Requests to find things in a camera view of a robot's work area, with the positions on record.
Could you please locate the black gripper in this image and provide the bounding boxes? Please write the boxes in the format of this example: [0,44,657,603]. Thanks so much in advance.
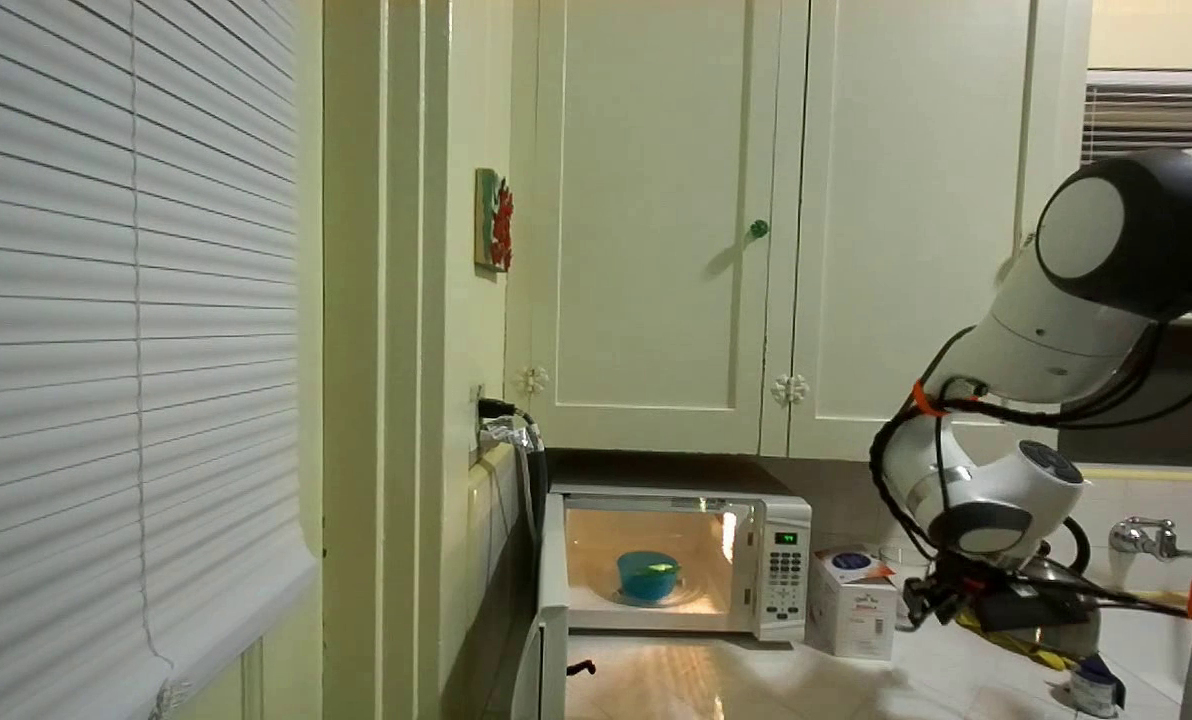
[909,564,1132,689]

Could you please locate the blue tape dispenser white tape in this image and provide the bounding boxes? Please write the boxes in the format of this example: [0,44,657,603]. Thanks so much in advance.
[1065,658,1132,720]

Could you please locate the metal faucet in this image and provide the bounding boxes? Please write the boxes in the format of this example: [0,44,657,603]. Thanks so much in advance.
[1104,513,1192,564]

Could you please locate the white box grey print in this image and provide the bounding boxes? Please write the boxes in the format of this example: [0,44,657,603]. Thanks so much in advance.
[810,556,905,658]

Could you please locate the white orange box blue circle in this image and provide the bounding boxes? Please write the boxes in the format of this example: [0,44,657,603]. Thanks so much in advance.
[820,541,909,591]

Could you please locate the white flower cabinet latch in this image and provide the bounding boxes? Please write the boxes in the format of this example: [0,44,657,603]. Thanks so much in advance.
[768,371,812,413]
[511,360,558,403]

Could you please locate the white microwave body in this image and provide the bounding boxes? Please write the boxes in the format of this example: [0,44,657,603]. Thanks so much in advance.
[550,478,815,648]

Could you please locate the teal bowl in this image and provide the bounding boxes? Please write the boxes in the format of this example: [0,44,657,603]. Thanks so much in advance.
[618,547,685,609]

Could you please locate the small window blinds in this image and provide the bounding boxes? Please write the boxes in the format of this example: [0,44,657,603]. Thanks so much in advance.
[1079,67,1192,167]

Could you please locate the cabinet door with green knob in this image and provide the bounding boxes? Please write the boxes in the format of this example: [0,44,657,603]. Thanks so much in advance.
[520,0,779,455]

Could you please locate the large white window blinds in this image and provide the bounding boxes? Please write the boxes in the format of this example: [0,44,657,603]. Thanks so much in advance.
[0,0,325,720]

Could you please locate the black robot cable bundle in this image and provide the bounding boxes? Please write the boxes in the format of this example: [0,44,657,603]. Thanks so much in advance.
[864,319,1192,591]

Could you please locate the red wall picture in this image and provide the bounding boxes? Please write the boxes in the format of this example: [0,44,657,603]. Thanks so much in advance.
[474,163,520,280]

